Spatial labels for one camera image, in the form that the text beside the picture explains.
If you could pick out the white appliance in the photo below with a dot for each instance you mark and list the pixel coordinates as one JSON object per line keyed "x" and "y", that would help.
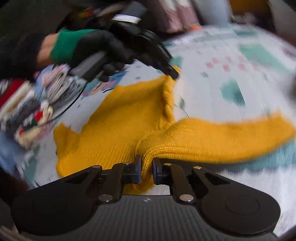
{"x": 215, "y": 9}

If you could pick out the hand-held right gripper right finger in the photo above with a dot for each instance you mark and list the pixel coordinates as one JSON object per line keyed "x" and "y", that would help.
{"x": 156, "y": 171}

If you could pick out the printed animal play mat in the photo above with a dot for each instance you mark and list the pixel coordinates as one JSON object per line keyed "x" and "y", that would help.
{"x": 212, "y": 92}

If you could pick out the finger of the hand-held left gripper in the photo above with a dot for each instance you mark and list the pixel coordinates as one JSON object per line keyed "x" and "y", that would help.
{"x": 171, "y": 72}

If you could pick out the person's left hand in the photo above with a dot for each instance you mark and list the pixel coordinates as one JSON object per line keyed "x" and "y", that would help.
{"x": 92, "y": 44}

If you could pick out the pink curtain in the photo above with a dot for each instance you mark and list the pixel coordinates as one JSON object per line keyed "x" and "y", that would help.
{"x": 178, "y": 14}

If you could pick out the yellow knit sweater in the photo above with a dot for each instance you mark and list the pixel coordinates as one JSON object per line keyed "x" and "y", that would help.
{"x": 127, "y": 115}

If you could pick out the pile of mixed clothes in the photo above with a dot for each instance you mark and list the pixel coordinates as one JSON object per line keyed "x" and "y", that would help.
{"x": 27, "y": 111}

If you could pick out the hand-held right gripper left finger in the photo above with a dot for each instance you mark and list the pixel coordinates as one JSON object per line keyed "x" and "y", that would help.
{"x": 138, "y": 169}

